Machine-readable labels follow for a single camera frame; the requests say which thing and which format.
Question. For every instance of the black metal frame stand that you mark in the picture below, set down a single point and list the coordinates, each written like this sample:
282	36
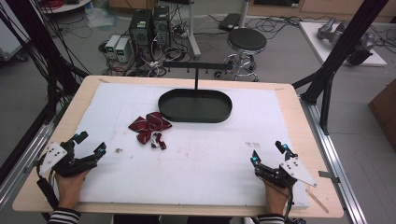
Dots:
342	53
40	53

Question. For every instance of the small metal bracket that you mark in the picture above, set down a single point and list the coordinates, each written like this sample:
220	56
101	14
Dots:
328	176

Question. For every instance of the clear plastic bag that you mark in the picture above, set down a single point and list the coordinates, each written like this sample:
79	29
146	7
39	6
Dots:
101	17

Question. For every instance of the thin wooden stick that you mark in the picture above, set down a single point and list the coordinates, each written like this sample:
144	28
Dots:
317	201

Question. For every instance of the black computer tower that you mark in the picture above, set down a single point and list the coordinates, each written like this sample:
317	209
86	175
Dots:
162	25
140	31

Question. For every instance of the brown wooden cabinet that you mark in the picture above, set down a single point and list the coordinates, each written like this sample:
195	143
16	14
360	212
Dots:
386	115

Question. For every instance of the person's left hand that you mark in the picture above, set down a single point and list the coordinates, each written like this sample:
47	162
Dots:
70	189

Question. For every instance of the dark red striped bow tie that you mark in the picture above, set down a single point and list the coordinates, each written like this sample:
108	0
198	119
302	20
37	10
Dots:
149	127

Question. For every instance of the aluminium rail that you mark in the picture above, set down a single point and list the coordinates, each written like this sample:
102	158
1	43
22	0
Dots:
336	155
28	149

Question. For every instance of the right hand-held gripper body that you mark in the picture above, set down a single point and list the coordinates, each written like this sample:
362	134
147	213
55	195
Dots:
288	174

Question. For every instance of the person's right hand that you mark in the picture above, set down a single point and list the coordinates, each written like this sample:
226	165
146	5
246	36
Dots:
275	199

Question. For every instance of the black round stool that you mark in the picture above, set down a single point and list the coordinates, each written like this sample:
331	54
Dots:
247	40

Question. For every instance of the white cart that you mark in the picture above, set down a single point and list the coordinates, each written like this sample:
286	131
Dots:
11	43

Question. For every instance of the white foam board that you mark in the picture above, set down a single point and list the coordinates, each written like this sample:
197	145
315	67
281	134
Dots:
202	168

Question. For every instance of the black tray stand with bar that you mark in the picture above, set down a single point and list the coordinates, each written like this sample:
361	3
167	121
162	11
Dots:
194	105

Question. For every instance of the white table leg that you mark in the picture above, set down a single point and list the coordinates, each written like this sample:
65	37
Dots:
193	31

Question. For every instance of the white floor platform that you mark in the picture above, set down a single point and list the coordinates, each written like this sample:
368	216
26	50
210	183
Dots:
317	43

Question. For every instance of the white power supply unit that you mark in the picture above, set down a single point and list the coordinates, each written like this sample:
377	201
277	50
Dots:
112	45
123	49

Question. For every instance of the round white table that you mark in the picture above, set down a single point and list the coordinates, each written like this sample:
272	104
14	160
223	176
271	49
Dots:
67	6

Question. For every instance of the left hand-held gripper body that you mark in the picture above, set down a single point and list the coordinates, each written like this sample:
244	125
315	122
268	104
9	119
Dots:
74	165

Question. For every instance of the black flat box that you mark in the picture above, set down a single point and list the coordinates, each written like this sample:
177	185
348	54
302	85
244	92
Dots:
229	21

